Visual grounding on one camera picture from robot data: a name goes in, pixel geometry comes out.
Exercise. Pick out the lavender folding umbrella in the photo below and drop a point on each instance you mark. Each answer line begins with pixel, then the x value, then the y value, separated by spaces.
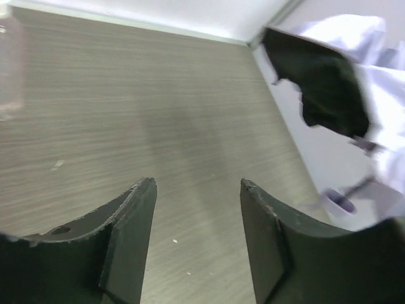
pixel 353 85

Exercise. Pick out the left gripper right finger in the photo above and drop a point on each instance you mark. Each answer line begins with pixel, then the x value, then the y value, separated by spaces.
pixel 295 258

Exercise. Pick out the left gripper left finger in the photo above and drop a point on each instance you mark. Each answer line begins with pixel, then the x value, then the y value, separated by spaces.
pixel 97 258

